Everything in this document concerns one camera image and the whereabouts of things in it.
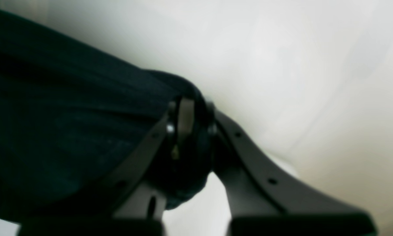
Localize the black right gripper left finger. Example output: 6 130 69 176
18 98 195 236

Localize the black T-shirt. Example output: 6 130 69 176
0 10 212 222

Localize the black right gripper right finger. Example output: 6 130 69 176
207 102 378 236

